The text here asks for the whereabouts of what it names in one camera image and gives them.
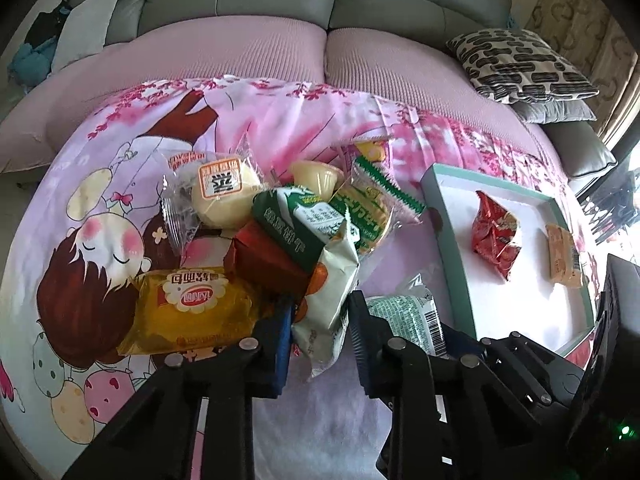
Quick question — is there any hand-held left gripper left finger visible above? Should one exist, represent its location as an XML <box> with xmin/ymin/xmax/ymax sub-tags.
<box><xmin>65</xmin><ymin>305</ymin><xmax>296</xmax><ymax>480</ymax></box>

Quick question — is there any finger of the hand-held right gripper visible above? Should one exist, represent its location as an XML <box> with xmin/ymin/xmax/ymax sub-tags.
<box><xmin>442</xmin><ymin>327</ymin><xmax>583</xmax><ymax>416</ymax></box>

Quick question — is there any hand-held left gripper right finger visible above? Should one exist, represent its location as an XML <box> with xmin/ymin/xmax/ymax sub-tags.
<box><xmin>347</xmin><ymin>290</ymin><xmax>538</xmax><ymax>480</ymax></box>

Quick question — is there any mint and silver snack packet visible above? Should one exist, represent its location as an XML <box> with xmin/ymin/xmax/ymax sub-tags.
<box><xmin>365</xmin><ymin>274</ymin><xmax>448</xmax><ymax>358</ymax></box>

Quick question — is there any teal and white box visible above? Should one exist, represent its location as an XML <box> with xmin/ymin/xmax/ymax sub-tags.
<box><xmin>419</xmin><ymin>162</ymin><xmax>608</xmax><ymax>358</ymax></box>

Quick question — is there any white and orange snack packet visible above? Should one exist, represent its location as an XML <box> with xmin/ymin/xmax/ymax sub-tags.
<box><xmin>291</xmin><ymin>212</ymin><xmax>362</xmax><ymax>381</ymax></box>

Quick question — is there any dark red snack packet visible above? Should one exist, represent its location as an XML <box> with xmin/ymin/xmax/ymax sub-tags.
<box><xmin>222</xmin><ymin>221</ymin><xmax>313</xmax><ymax>301</ymax></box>

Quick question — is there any yellow bread packet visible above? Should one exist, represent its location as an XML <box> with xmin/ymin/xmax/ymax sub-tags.
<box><xmin>117</xmin><ymin>267</ymin><xmax>266</xmax><ymax>358</ymax></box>

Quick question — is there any peach cake packet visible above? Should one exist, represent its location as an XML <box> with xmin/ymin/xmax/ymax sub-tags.
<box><xmin>544</xmin><ymin>223</ymin><xmax>585</xmax><ymax>289</ymax></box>

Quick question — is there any green and white biscuit packet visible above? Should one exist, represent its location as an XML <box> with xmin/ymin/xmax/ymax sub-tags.
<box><xmin>250</xmin><ymin>185</ymin><xmax>361</xmax><ymax>273</ymax></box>

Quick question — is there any red crinkled snack packet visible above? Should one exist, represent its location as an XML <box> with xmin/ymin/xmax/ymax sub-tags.
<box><xmin>471</xmin><ymin>190</ymin><xmax>522</xmax><ymax>281</ymax></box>

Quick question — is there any green striped cracker packet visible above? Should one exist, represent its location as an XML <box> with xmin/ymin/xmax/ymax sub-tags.
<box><xmin>327</xmin><ymin>156</ymin><xmax>427</xmax><ymax>256</ymax></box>

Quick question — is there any clear bun packet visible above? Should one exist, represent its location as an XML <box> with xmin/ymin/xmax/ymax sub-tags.
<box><xmin>160</xmin><ymin>151</ymin><xmax>266</xmax><ymax>253</ymax></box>

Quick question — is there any pink and yellow snack packet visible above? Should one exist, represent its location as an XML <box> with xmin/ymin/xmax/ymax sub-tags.
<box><xmin>332</xmin><ymin>135</ymin><xmax>396</xmax><ymax>166</ymax></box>

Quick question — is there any black metal railing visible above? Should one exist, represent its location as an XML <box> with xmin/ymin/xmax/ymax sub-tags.
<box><xmin>575</xmin><ymin>160</ymin><xmax>640</xmax><ymax>251</ymax></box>

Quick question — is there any pale yellow jelly cup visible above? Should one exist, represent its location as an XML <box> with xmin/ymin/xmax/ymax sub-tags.
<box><xmin>289</xmin><ymin>160</ymin><xmax>346</xmax><ymax>198</ymax></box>

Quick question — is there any pink printed blanket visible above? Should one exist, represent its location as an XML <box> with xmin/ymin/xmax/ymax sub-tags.
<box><xmin>0</xmin><ymin>75</ymin><xmax>601</xmax><ymax>480</ymax></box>

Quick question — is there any grey pillow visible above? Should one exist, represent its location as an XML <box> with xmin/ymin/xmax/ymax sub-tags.
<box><xmin>510</xmin><ymin>97</ymin><xmax>598</xmax><ymax>125</ymax></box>

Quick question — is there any pink sofa cover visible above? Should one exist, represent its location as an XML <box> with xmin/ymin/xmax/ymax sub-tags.
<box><xmin>0</xmin><ymin>22</ymin><xmax>571</xmax><ymax>176</ymax></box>

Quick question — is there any black and white patterned pillow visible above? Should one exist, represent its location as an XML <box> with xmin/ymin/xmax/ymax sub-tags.
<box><xmin>445</xmin><ymin>28</ymin><xmax>600</xmax><ymax>106</ymax></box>

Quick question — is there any patterned beige curtain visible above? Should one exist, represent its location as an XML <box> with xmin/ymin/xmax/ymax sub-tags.
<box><xmin>525</xmin><ymin>0</ymin><xmax>631</xmax><ymax>126</ymax></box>

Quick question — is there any light grey cushion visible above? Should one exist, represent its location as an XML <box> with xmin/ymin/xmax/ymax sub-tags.
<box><xmin>50</xmin><ymin>0</ymin><xmax>128</xmax><ymax>73</ymax></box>

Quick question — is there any teal cloth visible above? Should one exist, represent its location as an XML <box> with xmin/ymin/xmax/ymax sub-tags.
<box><xmin>7</xmin><ymin>42</ymin><xmax>56</xmax><ymax>86</ymax></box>

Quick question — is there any black cloth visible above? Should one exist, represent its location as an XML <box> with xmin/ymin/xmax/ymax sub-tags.
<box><xmin>25</xmin><ymin>2</ymin><xmax>76</xmax><ymax>51</ymax></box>

